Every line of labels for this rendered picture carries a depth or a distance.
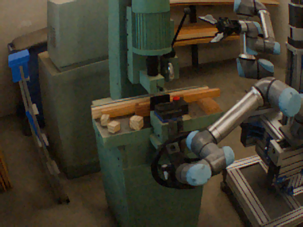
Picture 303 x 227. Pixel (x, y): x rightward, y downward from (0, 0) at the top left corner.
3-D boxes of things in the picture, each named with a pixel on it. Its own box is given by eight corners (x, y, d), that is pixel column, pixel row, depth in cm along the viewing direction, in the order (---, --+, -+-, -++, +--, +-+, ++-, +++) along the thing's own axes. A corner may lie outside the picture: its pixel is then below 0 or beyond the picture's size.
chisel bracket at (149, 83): (149, 97, 183) (149, 80, 179) (139, 86, 195) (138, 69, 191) (165, 94, 185) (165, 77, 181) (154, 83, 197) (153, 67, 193)
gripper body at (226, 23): (218, 16, 169) (237, 17, 173) (213, 24, 177) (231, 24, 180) (224, 28, 167) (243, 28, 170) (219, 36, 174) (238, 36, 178)
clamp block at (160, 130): (160, 144, 170) (160, 125, 166) (149, 129, 181) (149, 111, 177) (192, 136, 175) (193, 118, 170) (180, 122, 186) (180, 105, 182)
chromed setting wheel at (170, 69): (169, 87, 199) (169, 64, 193) (159, 78, 209) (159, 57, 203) (175, 86, 200) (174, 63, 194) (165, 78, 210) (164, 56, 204)
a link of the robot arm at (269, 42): (268, 11, 212) (279, 61, 183) (253, 9, 213) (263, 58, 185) (268, -1, 202) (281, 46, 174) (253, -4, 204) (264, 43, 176)
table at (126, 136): (109, 160, 165) (107, 148, 162) (92, 127, 190) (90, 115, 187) (232, 130, 183) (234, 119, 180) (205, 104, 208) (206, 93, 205)
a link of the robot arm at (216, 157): (220, 136, 138) (195, 150, 135) (236, 150, 129) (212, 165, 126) (220, 153, 142) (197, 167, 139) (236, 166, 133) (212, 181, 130)
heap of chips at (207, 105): (207, 114, 186) (207, 107, 184) (195, 102, 197) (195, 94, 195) (222, 111, 188) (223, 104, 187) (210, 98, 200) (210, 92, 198)
